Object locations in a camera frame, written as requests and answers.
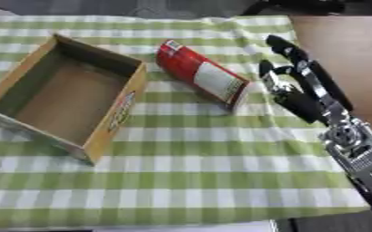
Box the black object behind table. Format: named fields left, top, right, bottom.
left=241, top=0, right=372, bottom=16

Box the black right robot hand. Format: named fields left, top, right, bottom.
left=257, top=34, right=355, bottom=125

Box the tan cardboard box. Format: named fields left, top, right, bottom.
left=0, top=33, right=150, bottom=167

